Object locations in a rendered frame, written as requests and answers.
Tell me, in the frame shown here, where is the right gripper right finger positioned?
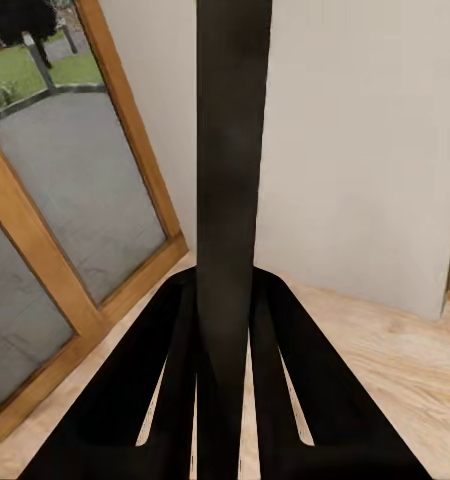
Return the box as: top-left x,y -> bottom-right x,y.
248,267 -> 432,480

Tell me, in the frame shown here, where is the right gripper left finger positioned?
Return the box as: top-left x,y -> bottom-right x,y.
17,266 -> 197,480

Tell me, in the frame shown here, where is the poster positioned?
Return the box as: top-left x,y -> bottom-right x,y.
196,0 -> 273,480

